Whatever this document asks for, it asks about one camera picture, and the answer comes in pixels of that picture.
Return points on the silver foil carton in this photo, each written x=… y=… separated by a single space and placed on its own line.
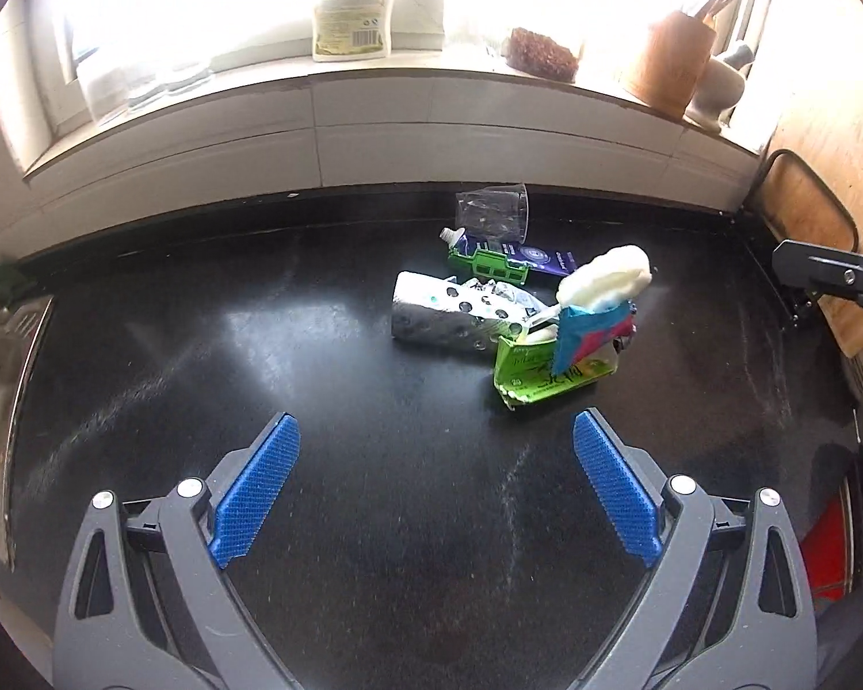
x=431 y=309

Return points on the blue and red wrapper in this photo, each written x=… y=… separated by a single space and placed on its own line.
x=582 y=334

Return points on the green plastic clip piece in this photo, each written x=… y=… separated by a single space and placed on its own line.
x=485 y=264

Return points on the wooden board with dark rim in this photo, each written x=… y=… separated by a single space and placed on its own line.
x=798 y=208

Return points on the green crushed carton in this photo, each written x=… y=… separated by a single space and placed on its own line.
x=528 y=371

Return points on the brown scrubber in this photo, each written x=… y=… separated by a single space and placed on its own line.
x=539 y=54

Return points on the red container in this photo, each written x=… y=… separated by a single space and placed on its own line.
x=823 y=553

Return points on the white labelled bag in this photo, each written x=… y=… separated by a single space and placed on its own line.
x=351 y=21

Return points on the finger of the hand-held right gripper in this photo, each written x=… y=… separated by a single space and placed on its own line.
x=827 y=269

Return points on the clear plastic cup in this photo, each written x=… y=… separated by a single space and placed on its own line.
x=493 y=212

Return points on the wooden utensil holder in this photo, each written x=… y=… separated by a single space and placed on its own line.
x=669 y=61

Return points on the steel sink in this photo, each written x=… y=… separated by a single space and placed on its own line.
x=0 y=410

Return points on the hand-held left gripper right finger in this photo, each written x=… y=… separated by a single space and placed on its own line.
x=611 y=496

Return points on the purple tube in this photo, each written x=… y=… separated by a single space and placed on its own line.
x=543 y=256

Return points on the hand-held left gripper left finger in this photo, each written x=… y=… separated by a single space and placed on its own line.
x=255 y=496

